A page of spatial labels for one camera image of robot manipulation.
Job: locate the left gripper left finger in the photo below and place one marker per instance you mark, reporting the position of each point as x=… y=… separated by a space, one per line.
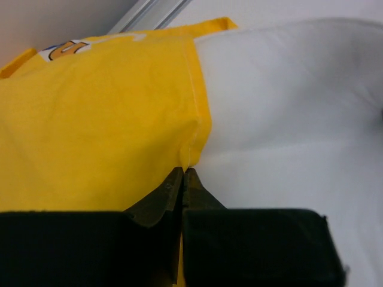
x=136 y=247

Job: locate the yellow pillowcase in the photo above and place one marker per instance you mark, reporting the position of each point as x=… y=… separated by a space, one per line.
x=99 y=123

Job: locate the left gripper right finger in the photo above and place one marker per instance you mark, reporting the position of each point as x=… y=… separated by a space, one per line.
x=254 y=247

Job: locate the aluminium table frame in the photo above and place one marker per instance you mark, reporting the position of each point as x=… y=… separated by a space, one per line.
x=149 y=15

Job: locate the white pillow yellow edge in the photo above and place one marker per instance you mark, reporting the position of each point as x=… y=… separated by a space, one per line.
x=296 y=114

